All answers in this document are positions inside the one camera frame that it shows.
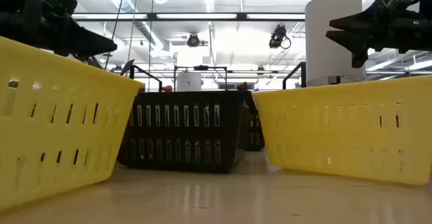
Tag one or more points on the white cylindrical container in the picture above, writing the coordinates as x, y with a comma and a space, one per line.
189, 82

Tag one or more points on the white shade lamp wooden base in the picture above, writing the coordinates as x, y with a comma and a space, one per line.
317, 48

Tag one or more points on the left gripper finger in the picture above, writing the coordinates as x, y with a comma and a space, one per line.
81, 42
91, 61

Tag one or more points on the dark red object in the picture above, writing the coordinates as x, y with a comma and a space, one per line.
243, 86

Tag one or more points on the yellow slotted plastic basket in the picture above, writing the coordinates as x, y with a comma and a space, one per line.
337, 133
50, 133

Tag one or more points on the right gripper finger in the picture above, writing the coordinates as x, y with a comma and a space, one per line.
361, 21
354, 40

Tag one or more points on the wooden shelf black metal frame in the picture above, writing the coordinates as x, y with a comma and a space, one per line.
303, 75

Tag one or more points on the black overhead beam with lights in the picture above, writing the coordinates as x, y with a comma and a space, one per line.
152, 16

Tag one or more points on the red round object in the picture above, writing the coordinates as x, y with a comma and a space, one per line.
167, 89

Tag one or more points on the black round hanging device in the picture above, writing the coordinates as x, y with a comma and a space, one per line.
193, 40

